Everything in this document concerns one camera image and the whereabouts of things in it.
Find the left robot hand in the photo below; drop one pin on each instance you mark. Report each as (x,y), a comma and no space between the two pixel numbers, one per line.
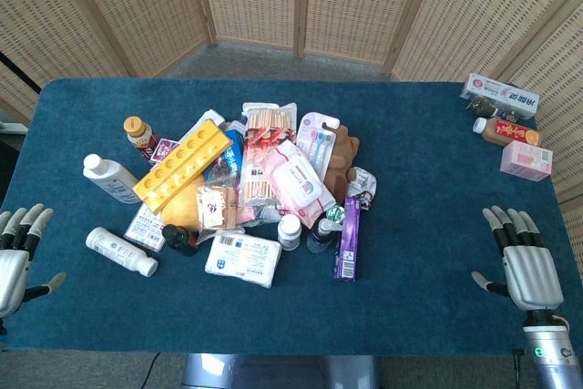
(13,266)

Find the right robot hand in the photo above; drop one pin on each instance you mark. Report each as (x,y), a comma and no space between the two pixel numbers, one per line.
(531,270)

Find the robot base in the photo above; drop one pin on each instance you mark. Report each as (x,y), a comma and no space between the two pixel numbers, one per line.
(278,371)

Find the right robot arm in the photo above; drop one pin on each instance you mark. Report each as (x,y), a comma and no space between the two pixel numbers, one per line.
(551,352)

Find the white bottle with green print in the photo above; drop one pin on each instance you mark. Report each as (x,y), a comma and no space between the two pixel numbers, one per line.
(119,250)

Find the tall white lotion bottle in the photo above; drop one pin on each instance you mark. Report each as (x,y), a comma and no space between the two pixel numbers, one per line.
(112,178)

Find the brown tea bottle red label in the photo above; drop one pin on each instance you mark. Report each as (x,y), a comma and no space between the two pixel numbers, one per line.
(508,130)

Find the small dark glass bottle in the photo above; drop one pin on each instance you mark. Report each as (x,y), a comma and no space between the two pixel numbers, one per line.
(180,239)

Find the brown drink bottle yellow cap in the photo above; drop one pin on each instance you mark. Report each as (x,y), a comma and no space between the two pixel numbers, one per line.
(141,137)

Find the dark pump spray bottle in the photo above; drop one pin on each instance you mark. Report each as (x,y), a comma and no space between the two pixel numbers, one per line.
(321,236)

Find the small white pill bottle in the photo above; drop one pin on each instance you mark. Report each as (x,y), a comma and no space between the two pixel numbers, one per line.
(289,231)

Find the pink carton box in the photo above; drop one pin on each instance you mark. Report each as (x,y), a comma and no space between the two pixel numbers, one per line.
(526,159)

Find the white medicine box red text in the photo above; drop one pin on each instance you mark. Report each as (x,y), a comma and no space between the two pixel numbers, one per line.
(145,227)

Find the dark green small object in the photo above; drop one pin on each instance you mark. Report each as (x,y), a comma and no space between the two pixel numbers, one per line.
(480,105)

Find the white toothpaste box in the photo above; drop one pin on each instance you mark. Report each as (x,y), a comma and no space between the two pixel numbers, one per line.
(501,94)

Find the purple toothpaste box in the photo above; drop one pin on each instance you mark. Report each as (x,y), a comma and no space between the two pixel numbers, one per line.
(348,238)

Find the silver anime snack pouch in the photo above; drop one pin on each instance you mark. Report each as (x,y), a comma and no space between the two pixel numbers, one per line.
(363,187)

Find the purple playing card box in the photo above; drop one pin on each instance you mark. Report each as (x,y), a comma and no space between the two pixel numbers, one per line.
(164,149)

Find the yellow plastic hole tray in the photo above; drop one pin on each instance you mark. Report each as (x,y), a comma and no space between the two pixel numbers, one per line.
(182,163)

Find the green round cap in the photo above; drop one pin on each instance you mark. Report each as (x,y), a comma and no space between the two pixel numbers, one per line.
(336,214)

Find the small brown snack packet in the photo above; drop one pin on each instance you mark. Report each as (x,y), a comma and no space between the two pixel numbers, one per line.
(217,207)

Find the brown plush toy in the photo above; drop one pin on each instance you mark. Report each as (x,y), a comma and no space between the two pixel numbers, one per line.
(342,159)

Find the white cotton pad pack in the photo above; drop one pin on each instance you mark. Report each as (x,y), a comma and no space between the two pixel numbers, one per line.
(242,259)

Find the blue snack bag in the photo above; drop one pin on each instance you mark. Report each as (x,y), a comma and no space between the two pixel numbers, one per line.
(226,159)

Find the blue table cloth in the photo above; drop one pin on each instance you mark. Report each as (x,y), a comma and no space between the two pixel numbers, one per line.
(291,298)

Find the pink wet wipes pack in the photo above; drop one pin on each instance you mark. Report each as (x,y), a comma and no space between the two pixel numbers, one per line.
(298,181)

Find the toothbrush blister pack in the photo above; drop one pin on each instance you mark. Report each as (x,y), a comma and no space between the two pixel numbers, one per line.
(317,138)

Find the bamboo folding screen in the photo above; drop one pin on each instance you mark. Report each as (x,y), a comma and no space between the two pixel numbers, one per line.
(291,2)

